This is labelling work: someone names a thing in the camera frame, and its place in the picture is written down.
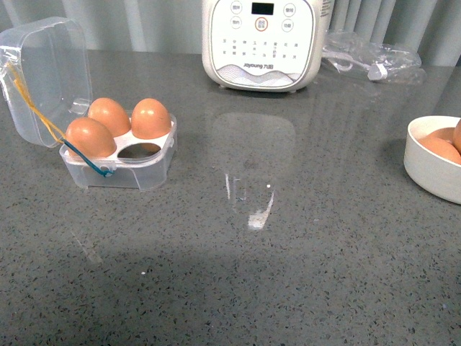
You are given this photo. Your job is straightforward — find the clear plastic egg box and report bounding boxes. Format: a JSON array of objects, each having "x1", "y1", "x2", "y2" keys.
[{"x1": 1, "y1": 17, "x2": 177, "y2": 191}]

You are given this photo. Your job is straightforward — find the brown egg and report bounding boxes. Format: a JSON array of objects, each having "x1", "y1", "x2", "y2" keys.
[
  {"x1": 452, "y1": 120, "x2": 461, "y2": 153},
  {"x1": 88, "y1": 97, "x2": 131, "y2": 137},
  {"x1": 131, "y1": 98, "x2": 171, "y2": 139},
  {"x1": 427, "y1": 127, "x2": 455, "y2": 144},
  {"x1": 419, "y1": 136, "x2": 461, "y2": 164},
  {"x1": 66, "y1": 117, "x2": 117, "y2": 158}
]

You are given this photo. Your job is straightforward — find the brown egg in bowl front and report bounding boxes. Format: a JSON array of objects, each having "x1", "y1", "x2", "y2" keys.
[{"x1": 419, "y1": 136, "x2": 461, "y2": 164}]

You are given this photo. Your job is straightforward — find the brown egg in bowl back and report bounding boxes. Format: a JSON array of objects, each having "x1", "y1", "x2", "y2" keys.
[{"x1": 427, "y1": 127, "x2": 455, "y2": 144}]

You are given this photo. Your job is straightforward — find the teal rubber band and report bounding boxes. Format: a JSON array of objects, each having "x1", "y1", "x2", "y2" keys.
[{"x1": 63, "y1": 139, "x2": 114, "y2": 177}]

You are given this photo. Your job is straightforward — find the white Joyoung cooker appliance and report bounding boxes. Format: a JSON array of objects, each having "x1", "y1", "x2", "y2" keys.
[{"x1": 202, "y1": 0, "x2": 334, "y2": 92}]

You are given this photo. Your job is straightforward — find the clear plastic bag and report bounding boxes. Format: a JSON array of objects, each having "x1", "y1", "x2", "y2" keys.
[{"x1": 322, "y1": 30, "x2": 426, "y2": 85}]

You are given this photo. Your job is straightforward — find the yellow rubber band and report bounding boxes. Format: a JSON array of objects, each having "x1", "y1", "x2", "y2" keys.
[{"x1": 6, "y1": 63, "x2": 66, "y2": 143}]

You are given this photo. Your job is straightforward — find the white round bowl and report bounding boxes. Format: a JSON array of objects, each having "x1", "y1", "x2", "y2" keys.
[{"x1": 403, "y1": 115, "x2": 460, "y2": 204}]

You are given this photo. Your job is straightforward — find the white power cable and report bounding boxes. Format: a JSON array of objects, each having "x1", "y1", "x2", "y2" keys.
[{"x1": 322, "y1": 45, "x2": 387, "y2": 82}]

